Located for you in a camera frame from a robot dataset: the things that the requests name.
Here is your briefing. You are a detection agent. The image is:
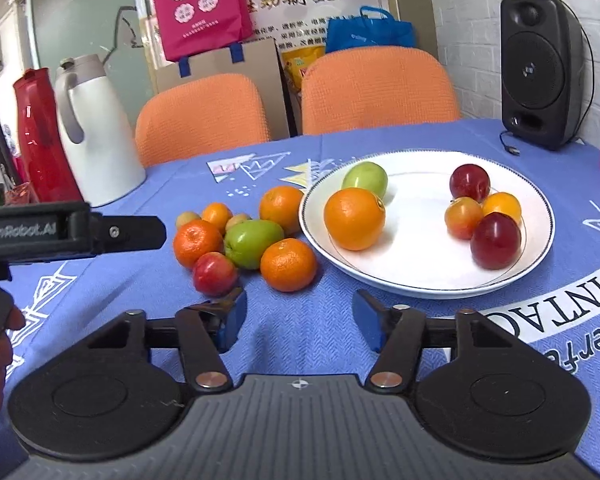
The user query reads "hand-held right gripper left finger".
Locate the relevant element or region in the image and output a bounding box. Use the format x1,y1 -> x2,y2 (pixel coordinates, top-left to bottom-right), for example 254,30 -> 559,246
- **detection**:
82,287 -> 249,394

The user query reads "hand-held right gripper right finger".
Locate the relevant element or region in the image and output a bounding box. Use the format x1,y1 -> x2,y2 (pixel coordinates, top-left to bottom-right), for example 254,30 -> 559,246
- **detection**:
352,289 -> 521,393

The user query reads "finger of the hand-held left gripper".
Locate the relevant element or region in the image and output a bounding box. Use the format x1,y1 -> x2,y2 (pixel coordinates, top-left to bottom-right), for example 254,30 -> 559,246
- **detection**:
91,212 -> 167,257

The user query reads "pink red plum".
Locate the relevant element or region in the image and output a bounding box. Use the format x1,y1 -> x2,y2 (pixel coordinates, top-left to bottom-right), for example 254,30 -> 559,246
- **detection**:
192,252 -> 240,297

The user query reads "mandarin orange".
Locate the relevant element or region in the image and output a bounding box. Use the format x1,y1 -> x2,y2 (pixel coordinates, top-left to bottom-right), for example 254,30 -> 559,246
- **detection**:
173,219 -> 225,269
260,238 -> 318,293

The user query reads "green apple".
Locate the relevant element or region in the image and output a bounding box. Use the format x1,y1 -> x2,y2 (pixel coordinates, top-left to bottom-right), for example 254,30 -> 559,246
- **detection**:
341,161 -> 389,200
223,219 -> 285,270

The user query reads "white plate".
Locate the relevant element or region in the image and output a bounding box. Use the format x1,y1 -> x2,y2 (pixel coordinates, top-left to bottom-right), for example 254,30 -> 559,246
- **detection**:
298,148 -> 556,300

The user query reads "small orange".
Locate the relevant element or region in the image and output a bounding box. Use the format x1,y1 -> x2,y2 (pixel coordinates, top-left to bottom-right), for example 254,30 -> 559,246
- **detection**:
201,202 -> 234,233

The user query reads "large orange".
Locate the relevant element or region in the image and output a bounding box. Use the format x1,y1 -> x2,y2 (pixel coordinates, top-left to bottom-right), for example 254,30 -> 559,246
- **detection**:
323,187 -> 386,252

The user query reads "medium orange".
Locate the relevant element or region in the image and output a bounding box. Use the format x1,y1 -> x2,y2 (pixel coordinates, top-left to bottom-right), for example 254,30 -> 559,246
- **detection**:
258,185 -> 306,237

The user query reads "red yellow plum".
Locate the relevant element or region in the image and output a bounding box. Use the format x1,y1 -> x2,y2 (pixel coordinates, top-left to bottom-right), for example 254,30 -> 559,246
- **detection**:
444,196 -> 484,240

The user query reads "dark red plum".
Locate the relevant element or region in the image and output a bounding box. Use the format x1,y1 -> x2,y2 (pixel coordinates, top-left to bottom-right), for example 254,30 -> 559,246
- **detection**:
470,211 -> 522,271
449,163 -> 492,202

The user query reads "yellow orange plum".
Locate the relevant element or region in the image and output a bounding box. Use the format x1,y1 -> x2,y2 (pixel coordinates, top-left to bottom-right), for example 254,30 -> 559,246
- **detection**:
481,192 -> 523,226

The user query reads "pink glass bowl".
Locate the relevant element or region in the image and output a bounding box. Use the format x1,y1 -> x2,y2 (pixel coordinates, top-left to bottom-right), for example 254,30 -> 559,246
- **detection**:
0,180 -> 38,204

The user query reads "blue printed tablecloth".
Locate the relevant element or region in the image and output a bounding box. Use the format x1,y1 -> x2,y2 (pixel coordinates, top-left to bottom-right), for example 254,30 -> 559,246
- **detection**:
0,119 -> 600,476

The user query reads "white thermos jug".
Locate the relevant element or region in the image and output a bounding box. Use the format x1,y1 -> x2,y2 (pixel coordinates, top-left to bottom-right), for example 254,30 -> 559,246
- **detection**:
54,54 -> 147,208

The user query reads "red thermos jug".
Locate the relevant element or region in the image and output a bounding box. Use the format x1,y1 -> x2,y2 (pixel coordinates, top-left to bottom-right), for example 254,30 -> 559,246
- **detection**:
12,67 -> 83,204

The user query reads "orange chair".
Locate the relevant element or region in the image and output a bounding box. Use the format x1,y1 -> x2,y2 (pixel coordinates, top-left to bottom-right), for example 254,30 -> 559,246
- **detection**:
135,74 -> 272,168
300,46 -> 462,136

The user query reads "brown paper bag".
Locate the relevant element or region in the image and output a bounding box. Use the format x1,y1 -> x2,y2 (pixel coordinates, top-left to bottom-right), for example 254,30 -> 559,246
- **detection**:
147,39 -> 292,141

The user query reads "pink tote bag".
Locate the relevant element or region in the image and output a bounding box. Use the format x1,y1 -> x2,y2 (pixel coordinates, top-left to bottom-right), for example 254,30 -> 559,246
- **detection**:
150,0 -> 255,62

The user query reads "yellow plastic bag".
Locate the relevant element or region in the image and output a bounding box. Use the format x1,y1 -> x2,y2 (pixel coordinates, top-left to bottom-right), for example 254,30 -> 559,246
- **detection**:
281,47 -> 326,95

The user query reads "blue tote bag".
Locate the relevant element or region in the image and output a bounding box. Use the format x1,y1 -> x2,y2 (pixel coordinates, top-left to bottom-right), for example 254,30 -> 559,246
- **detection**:
325,6 -> 417,54

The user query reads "white calligraphy poster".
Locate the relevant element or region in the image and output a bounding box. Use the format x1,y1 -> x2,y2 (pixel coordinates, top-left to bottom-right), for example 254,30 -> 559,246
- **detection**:
139,0 -> 401,68

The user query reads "black speaker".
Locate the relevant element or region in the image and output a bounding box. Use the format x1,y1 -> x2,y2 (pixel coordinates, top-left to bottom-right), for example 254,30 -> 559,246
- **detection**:
500,0 -> 586,152

